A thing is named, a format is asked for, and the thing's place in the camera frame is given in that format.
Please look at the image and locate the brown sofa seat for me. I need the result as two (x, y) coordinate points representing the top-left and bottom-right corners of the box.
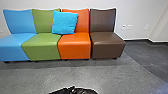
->
(88, 7), (127, 61)

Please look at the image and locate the blue sofa seat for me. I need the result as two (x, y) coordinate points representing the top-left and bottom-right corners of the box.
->
(0, 8), (38, 63)

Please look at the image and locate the cyan square pillow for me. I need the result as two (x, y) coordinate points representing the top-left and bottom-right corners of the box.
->
(51, 10), (79, 36)

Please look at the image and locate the double white wall outlet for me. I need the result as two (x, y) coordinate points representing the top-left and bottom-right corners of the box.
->
(121, 23), (133, 31)

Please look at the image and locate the black trash bag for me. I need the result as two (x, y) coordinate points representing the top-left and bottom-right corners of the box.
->
(48, 85), (100, 94)

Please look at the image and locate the green sofa seat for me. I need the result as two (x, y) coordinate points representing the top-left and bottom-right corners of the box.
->
(21, 8), (63, 62)

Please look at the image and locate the orange sofa seat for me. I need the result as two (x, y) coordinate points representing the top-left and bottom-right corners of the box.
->
(57, 8), (92, 61)

